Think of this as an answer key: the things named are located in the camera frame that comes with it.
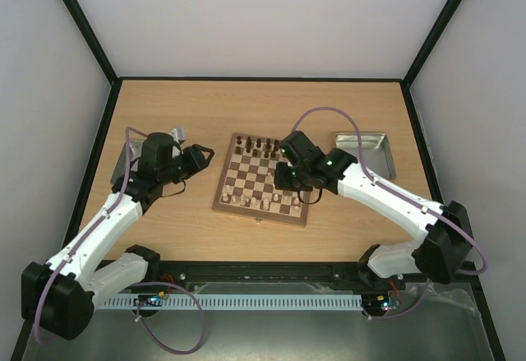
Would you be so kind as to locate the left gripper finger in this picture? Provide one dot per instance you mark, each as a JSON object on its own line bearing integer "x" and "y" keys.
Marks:
{"x": 198, "y": 161}
{"x": 204, "y": 150}

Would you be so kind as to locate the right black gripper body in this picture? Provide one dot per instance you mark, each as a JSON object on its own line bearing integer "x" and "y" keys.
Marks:
{"x": 283, "y": 176}

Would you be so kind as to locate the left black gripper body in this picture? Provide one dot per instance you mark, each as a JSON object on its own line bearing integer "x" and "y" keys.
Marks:
{"x": 171, "y": 174}

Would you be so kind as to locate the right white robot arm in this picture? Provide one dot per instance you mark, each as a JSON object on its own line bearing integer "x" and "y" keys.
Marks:
{"x": 439, "y": 244}

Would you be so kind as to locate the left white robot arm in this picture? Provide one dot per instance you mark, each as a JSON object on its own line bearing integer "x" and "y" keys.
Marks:
{"x": 62, "y": 294}

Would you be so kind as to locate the wooden chess board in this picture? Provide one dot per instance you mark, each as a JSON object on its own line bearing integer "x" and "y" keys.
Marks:
{"x": 248, "y": 179}

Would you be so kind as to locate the left metal tray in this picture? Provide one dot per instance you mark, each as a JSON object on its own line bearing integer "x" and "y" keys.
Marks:
{"x": 118, "y": 172}

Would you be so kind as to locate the metal tray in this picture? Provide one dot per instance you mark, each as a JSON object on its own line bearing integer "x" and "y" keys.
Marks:
{"x": 118, "y": 172}
{"x": 375, "y": 148}

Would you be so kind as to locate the right metal tray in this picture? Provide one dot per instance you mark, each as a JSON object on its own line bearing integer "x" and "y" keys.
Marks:
{"x": 375, "y": 148}

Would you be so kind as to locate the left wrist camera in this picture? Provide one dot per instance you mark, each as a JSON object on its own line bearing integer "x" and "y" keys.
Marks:
{"x": 178, "y": 134}

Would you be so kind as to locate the black mounting rail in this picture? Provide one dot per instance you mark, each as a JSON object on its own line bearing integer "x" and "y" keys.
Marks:
{"x": 335, "y": 275}

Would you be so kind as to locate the black cage frame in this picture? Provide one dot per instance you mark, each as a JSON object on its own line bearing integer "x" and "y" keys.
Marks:
{"x": 438, "y": 28}

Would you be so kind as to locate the slotted white cable duct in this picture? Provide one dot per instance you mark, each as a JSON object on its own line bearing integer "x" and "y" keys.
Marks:
{"x": 258, "y": 302}

